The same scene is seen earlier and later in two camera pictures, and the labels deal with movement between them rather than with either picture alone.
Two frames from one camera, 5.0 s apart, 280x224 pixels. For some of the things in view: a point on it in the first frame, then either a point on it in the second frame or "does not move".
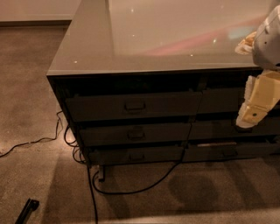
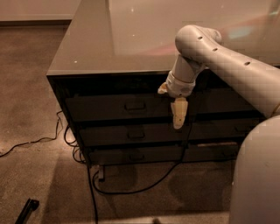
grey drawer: x=229 y=129 does not move
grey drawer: x=138 y=134 does not move
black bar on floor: x=31 y=206 does not move
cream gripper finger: x=246 y=46 to x=177 y=87
